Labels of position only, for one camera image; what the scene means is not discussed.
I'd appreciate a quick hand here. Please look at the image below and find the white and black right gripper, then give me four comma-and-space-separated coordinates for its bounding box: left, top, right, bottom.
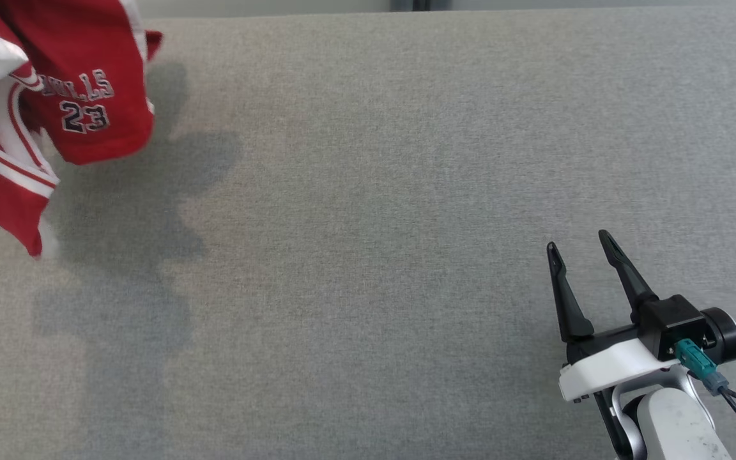
547, 229, 680, 403

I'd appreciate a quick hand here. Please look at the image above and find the red Bulls basketball jersey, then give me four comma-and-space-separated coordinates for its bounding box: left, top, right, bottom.
0, 0, 164, 167

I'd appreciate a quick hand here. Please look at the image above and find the black cable with green connector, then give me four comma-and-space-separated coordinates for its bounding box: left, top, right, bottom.
673, 339, 736, 460

